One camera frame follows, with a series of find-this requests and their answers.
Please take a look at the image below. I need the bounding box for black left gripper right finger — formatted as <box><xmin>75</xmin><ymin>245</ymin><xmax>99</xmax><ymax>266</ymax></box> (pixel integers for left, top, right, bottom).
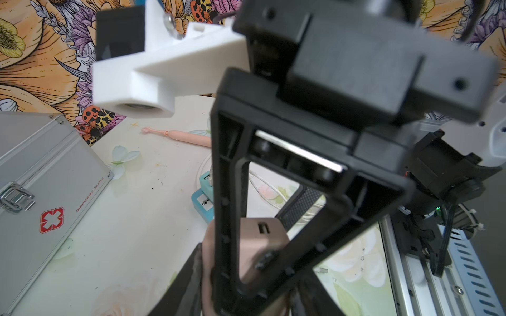
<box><xmin>292</xmin><ymin>272</ymin><xmax>344</xmax><ymax>316</ymax></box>

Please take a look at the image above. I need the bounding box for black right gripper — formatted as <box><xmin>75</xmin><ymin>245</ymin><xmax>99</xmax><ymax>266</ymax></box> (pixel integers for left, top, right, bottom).
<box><xmin>211</xmin><ymin>1</ymin><xmax>498</xmax><ymax>197</ymax></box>

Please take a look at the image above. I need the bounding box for teal power strip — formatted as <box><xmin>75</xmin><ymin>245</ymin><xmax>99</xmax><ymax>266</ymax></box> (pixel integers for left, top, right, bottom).
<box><xmin>191</xmin><ymin>189</ymin><xmax>214</xmax><ymax>224</ymax></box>

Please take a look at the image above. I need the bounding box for silver first aid case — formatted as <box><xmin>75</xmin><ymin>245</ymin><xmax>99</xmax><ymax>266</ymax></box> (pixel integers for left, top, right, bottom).
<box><xmin>1</xmin><ymin>112</ymin><xmax>112</xmax><ymax>315</ymax></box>

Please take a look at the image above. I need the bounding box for pink electric toothbrush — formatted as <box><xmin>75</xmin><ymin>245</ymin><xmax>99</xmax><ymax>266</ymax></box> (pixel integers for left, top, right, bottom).
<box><xmin>142</xmin><ymin>127</ymin><xmax>212</xmax><ymax>148</ymax></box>

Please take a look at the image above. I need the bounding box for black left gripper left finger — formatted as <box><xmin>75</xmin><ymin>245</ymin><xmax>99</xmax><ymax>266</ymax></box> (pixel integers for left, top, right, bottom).
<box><xmin>148</xmin><ymin>243</ymin><xmax>203</xmax><ymax>316</ymax></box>

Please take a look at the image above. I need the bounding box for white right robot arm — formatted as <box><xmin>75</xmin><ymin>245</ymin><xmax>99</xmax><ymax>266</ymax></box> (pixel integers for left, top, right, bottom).
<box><xmin>202</xmin><ymin>1</ymin><xmax>505</xmax><ymax>315</ymax></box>

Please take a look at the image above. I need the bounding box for teal small plug block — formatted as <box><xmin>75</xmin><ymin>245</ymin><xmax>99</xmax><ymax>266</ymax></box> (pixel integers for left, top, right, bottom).
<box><xmin>199</xmin><ymin>171</ymin><xmax>214</xmax><ymax>203</ymax></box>

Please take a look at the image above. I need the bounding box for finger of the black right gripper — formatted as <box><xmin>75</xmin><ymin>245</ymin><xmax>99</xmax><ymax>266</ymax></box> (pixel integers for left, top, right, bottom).
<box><xmin>237</xmin><ymin>170</ymin><xmax>413</xmax><ymax>300</ymax></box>
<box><xmin>211</xmin><ymin>114</ymin><xmax>253</xmax><ymax>315</ymax></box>

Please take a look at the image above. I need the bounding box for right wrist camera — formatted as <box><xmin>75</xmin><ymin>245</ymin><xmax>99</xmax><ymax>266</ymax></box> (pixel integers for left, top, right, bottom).
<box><xmin>92</xmin><ymin>1</ymin><xmax>250</xmax><ymax>119</ymax></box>

